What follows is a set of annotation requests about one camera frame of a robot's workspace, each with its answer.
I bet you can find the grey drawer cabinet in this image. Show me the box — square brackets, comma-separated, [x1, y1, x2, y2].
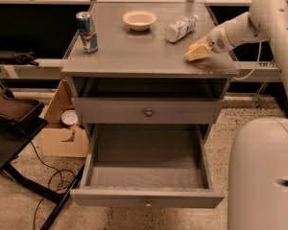
[65, 5, 233, 132]

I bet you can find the black object on ledge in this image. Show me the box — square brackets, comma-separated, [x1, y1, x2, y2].
[0, 51, 39, 66]

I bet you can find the cardboard box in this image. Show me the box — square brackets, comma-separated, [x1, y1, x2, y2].
[39, 80, 88, 157]

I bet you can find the white hanging cable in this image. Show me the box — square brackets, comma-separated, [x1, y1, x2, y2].
[233, 41, 263, 81]

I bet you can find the grey open lower drawer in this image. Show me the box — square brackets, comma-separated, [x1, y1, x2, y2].
[69, 123, 226, 209]

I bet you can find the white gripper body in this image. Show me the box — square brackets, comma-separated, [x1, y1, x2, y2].
[207, 24, 234, 54]

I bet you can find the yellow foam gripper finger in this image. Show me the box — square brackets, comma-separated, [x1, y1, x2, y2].
[184, 47, 210, 61]
[188, 36, 209, 51]

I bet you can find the black floor cable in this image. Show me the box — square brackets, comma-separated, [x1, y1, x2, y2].
[28, 140, 77, 230]

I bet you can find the white bowl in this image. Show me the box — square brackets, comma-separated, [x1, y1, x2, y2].
[123, 10, 157, 32]

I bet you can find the white cup in box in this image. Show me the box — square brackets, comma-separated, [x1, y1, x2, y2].
[60, 109, 79, 126]

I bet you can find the grey closed upper drawer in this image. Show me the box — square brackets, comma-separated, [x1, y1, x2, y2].
[72, 98, 223, 125]

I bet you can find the black chair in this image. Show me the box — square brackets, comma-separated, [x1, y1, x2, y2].
[0, 63, 84, 230]

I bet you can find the blue silver drink can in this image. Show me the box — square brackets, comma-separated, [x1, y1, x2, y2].
[76, 11, 98, 54]

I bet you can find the white plastic bottle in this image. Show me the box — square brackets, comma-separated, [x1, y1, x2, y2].
[165, 15, 199, 43]

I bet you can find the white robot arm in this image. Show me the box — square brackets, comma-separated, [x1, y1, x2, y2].
[185, 0, 288, 230]

